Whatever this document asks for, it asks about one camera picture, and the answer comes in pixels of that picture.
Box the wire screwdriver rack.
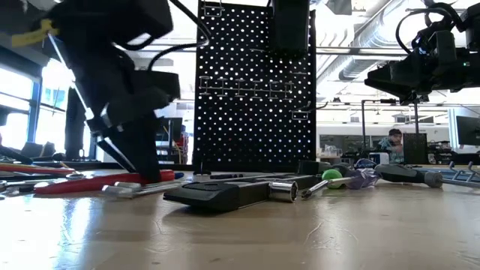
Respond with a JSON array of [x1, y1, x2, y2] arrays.
[[198, 76, 296, 101]]

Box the loose wire peg hook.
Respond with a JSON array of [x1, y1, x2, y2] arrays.
[[447, 160, 480, 185]]

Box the black round column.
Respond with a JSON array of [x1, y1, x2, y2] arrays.
[[64, 86, 91, 161]]

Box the person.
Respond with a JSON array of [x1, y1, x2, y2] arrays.
[[376, 127, 405, 164]]

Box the silver ventilation duct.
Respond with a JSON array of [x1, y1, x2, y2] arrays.
[[316, 0, 428, 84]]

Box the black monitor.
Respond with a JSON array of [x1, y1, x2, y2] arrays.
[[156, 116, 184, 143], [455, 115, 480, 147]]

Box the blue-handled screwdriver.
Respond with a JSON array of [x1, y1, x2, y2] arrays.
[[301, 166, 383, 200]]

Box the black perforated panel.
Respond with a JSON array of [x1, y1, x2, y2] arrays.
[[403, 132, 429, 165]]

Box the black peg board bin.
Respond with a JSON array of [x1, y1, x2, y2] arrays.
[[270, 0, 311, 57]]

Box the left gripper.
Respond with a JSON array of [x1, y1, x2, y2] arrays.
[[52, 35, 182, 184]]

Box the large chrome socket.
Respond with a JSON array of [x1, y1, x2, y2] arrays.
[[268, 181, 299, 204]]

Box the white bucket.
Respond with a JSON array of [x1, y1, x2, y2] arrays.
[[369, 151, 390, 167]]

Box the black pipe stand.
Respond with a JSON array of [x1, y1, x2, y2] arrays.
[[360, 97, 420, 151]]

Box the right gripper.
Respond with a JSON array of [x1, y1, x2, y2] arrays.
[[364, 28, 480, 101]]

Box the black tape measure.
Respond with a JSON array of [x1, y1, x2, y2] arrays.
[[297, 160, 333, 176]]

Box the bright window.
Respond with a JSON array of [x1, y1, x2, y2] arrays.
[[0, 65, 42, 151]]

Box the black peg board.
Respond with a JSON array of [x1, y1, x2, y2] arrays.
[[193, 0, 318, 174]]

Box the green-handled screwdriver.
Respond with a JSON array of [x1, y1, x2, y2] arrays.
[[321, 168, 344, 190]]

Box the black aluminium frame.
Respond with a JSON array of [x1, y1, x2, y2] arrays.
[[0, 144, 480, 188]]

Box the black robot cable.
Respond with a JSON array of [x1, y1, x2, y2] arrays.
[[394, 2, 466, 54], [121, 0, 212, 72]]

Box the red-handled pliers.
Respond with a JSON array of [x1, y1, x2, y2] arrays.
[[33, 169, 176, 195]]

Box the red tool cart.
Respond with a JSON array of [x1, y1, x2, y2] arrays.
[[172, 125, 189, 165]]

